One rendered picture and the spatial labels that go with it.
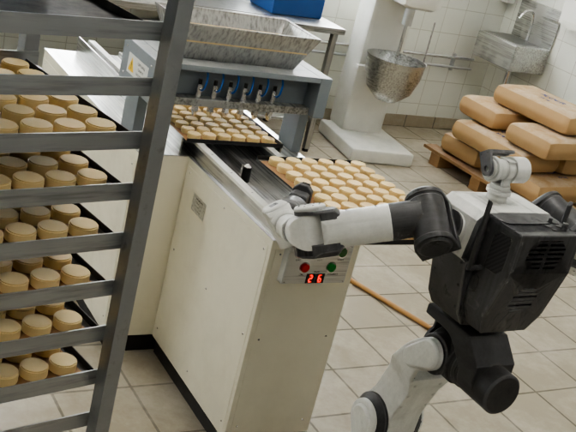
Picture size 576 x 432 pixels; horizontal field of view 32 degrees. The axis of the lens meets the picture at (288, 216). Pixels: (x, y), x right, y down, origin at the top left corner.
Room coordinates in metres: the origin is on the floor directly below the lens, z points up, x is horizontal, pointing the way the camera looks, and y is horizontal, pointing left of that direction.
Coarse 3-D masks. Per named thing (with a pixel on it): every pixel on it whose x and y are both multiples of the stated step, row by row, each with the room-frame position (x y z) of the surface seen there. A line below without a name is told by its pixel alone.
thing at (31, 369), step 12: (0, 360) 1.49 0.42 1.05; (12, 360) 1.50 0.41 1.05; (24, 360) 1.49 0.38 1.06; (36, 360) 1.50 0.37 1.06; (48, 360) 1.54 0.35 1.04; (60, 360) 1.52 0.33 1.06; (72, 360) 1.53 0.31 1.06; (0, 372) 1.44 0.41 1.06; (12, 372) 1.45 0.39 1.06; (24, 372) 1.46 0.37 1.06; (36, 372) 1.47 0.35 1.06; (48, 372) 1.50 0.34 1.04; (60, 372) 1.50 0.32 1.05; (72, 372) 1.52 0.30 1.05; (0, 384) 1.42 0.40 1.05; (12, 384) 1.43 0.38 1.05
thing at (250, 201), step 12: (96, 48) 4.39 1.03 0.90; (108, 60) 4.24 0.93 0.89; (192, 144) 3.43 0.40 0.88; (204, 144) 3.41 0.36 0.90; (192, 156) 3.41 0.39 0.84; (204, 156) 3.33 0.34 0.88; (216, 156) 3.31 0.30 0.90; (204, 168) 3.32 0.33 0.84; (216, 168) 3.24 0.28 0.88; (228, 168) 3.22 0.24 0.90; (216, 180) 3.23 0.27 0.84; (228, 180) 3.16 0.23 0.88; (240, 180) 3.13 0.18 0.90; (228, 192) 3.14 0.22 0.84; (240, 192) 3.08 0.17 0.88; (252, 192) 3.04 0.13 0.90; (240, 204) 3.06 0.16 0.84; (252, 204) 3.00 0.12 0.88; (264, 204) 2.96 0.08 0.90; (252, 216) 2.99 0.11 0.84; (264, 228) 2.91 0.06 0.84
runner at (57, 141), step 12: (60, 132) 1.41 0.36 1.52; (72, 132) 1.42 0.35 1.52; (84, 132) 1.44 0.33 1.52; (96, 132) 1.45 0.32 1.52; (108, 132) 1.47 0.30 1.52; (120, 132) 1.48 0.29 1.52; (132, 132) 1.50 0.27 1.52; (0, 144) 1.34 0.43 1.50; (12, 144) 1.36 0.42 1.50; (24, 144) 1.37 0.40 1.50; (36, 144) 1.38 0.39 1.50; (48, 144) 1.40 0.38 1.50; (60, 144) 1.41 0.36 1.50; (72, 144) 1.43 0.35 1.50; (84, 144) 1.44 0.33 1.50; (96, 144) 1.46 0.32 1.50; (108, 144) 1.47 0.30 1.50; (120, 144) 1.49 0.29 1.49; (132, 144) 1.50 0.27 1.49
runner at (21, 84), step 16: (0, 80) 1.33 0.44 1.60; (16, 80) 1.35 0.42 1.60; (32, 80) 1.37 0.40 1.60; (48, 80) 1.39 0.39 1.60; (64, 80) 1.40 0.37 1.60; (80, 80) 1.42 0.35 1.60; (96, 80) 1.44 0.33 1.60; (112, 80) 1.46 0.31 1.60; (128, 80) 1.48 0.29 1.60; (144, 80) 1.50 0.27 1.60
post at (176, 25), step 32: (192, 0) 1.51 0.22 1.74; (160, 64) 1.50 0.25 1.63; (160, 96) 1.49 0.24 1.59; (160, 128) 1.50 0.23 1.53; (160, 160) 1.51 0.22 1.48; (128, 224) 1.50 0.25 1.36; (128, 256) 1.49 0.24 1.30; (128, 288) 1.50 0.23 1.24; (128, 320) 1.51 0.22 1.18; (96, 384) 1.51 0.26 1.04; (96, 416) 1.49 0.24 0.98
